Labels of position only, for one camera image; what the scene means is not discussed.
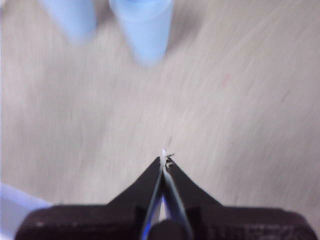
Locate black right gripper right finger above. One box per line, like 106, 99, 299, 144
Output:
161, 148, 223, 240

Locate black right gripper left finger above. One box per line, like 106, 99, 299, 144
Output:
108, 156, 164, 240

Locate blue ribbed plastic cup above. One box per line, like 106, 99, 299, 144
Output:
108, 0, 174, 68
41, 0, 98, 45

